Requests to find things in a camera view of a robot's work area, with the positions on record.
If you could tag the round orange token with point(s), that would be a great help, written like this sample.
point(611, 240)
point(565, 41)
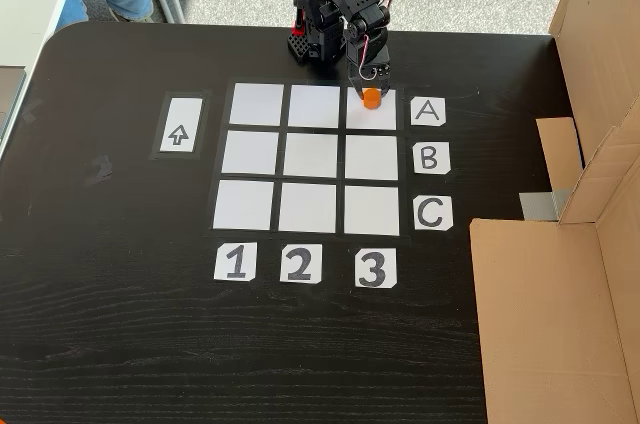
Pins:
point(371, 100)

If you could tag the white nine-square grid sheet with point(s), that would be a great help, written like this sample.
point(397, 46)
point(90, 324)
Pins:
point(305, 154)

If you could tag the paper sheet letter A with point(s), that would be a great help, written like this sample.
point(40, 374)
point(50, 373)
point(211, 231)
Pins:
point(428, 111)

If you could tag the red and black clamp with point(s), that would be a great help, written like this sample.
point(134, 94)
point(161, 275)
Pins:
point(298, 19)

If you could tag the paper sheet letter B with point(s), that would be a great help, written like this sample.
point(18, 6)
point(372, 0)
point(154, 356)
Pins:
point(431, 158)

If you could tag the paper sheet letter C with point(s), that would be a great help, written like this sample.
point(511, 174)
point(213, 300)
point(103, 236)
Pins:
point(432, 213)

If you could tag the white arrow paper sheet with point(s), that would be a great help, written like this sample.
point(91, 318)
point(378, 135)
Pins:
point(187, 119)

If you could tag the paper sheet number 3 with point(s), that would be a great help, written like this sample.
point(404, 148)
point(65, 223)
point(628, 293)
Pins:
point(375, 268)

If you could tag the paper sheet number 2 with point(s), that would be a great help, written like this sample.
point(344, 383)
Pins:
point(300, 264)

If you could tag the paper sheet number 1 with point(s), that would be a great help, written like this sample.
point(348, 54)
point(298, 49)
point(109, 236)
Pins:
point(235, 262)

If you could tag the brown cardboard panel, small flap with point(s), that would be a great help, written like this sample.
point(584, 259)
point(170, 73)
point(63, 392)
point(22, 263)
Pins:
point(600, 19)

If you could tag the brown cardboard panel, large flap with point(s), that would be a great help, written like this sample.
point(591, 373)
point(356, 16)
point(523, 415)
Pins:
point(540, 319)

